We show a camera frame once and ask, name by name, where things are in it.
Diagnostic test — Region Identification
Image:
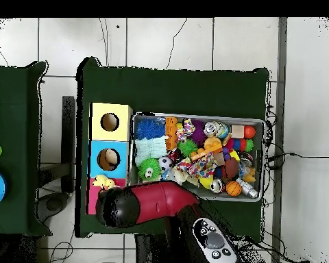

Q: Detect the yellow plush duck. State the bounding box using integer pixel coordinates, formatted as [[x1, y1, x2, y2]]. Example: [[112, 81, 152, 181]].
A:
[[92, 174, 117, 191]]

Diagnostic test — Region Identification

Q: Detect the wooden box with three holes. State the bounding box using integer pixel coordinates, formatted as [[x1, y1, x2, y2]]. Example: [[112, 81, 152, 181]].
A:
[[86, 102, 134, 216]]

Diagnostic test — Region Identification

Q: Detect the shallow clear mesh bin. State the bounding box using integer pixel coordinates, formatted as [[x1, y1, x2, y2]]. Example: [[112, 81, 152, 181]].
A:
[[127, 112, 265, 203]]

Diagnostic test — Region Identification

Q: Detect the light blue knitted cloth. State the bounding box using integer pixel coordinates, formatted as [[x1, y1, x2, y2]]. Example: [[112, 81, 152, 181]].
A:
[[134, 136, 169, 165]]

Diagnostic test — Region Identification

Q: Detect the small soccer ball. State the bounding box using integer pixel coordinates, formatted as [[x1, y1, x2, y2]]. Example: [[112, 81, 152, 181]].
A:
[[158, 155, 173, 171]]

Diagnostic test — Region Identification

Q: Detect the blue spiky rubber ball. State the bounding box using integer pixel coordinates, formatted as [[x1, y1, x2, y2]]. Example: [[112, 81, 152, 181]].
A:
[[135, 118, 167, 140]]

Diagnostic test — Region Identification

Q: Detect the green fuzzy ball with eye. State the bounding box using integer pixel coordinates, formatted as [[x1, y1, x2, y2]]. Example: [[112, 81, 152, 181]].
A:
[[137, 158, 162, 181]]

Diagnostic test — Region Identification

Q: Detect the purple spiky ball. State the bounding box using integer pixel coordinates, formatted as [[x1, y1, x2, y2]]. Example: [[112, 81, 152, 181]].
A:
[[191, 119, 208, 146]]

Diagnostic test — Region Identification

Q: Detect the colourful drink can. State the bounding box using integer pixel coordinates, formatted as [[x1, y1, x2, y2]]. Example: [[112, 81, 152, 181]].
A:
[[203, 121, 230, 139]]

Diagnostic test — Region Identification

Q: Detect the brown rubber ball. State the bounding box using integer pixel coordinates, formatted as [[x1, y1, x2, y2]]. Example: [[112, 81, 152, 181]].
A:
[[223, 158, 240, 179]]

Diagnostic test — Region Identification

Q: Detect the plain wooden cube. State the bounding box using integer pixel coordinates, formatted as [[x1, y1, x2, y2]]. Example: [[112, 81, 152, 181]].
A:
[[230, 125, 245, 139]]

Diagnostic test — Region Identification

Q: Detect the small orange basketball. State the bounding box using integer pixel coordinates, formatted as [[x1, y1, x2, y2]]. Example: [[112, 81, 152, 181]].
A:
[[225, 180, 243, 197]]

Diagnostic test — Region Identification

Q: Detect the red-orange ball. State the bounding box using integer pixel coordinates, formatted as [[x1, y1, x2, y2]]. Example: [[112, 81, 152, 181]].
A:
[[243, 125, 256, 140]]

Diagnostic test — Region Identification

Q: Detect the black upright panel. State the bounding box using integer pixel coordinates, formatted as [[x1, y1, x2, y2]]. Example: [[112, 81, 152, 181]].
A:
[[61, 95, 76, 192]]

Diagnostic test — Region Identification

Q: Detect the grey floor stand base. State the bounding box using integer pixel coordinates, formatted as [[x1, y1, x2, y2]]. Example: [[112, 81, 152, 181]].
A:
[[37, 162, 72, 223]]

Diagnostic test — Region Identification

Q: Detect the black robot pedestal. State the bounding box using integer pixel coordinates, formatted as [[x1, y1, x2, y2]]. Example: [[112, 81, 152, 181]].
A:
[[135, 234, 168, 263]]

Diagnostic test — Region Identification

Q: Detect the black cable with plug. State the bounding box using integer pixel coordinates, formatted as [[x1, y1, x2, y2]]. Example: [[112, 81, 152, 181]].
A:
[[267, 151, 329, 171]]

